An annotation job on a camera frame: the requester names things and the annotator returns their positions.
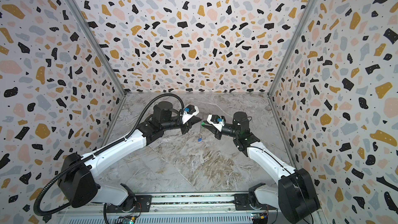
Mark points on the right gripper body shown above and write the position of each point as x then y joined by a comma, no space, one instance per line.
216,129

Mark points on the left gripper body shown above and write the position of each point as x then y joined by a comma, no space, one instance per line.
186,127

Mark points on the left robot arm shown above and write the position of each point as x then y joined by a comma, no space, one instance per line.
80,186

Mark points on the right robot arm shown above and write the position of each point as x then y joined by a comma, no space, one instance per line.
293,193

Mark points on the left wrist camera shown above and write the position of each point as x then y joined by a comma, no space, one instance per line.
189,112

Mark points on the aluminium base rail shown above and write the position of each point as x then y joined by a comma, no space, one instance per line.
179,208

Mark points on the circuit board with wires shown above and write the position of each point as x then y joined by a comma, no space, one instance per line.
129,219

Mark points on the aluminium corner post right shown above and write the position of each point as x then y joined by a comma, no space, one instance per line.
294,40

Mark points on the aluminium corner post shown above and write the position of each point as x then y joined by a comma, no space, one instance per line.
294,40
75,10

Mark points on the aluminium corner post left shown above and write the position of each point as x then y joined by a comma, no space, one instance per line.
75,10

